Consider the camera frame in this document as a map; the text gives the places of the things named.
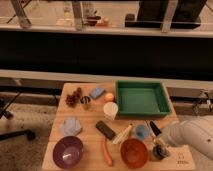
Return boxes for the yellow white tube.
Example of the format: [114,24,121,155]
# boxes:
[112,124,133,145]

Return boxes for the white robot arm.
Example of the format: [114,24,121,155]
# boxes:
[149,115,213,160]

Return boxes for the purple bowl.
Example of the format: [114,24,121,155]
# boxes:
[53,136,84,169]

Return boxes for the blue sponge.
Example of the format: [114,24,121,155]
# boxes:
[89,87,105,99]

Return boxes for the black brush with wooden handle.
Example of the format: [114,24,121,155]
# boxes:
[152,141,170,160]

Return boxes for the orange bowl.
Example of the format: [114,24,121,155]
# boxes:
[120,138,149,169]

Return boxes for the black white striped object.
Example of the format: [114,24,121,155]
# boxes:
[80,96,91,110]

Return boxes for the wooden table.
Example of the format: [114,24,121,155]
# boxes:
[42,83,195,171]

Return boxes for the black office chair base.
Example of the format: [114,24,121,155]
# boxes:
[0,91,37,141]

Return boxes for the light blue crumpled cloth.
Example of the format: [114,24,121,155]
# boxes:
[60,117,82,136]

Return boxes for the green plastic tray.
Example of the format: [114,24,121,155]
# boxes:
[115,81,171,117]

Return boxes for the brown pine cone cluster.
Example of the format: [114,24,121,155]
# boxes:
[65,87,82,107]

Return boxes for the white paper cup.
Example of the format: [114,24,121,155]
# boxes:
[103,102,118,120]

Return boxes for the black rectangular block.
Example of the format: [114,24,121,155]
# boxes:
[96,121,116,140]

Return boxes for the orange ball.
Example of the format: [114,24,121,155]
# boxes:
[104,93,115,102]

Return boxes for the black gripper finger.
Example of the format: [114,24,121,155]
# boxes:
[149,121,162,136]

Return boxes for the small blue cup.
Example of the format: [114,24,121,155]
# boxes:
[135,125,149,140]

